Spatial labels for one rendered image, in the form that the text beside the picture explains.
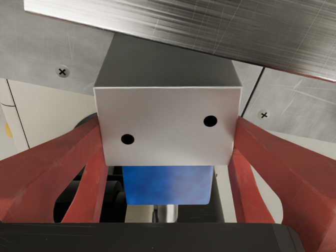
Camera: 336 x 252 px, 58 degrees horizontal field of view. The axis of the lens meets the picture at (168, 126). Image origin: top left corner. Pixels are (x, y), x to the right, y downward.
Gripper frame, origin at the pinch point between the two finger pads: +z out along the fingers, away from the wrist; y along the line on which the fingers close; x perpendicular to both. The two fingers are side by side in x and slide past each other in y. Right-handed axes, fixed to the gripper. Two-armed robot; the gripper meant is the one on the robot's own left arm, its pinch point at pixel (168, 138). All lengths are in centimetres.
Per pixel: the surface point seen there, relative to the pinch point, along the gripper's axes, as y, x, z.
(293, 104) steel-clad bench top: -6.9, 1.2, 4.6
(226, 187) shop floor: -26, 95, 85
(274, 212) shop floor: -52, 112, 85
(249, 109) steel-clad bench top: -4.6, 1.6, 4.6
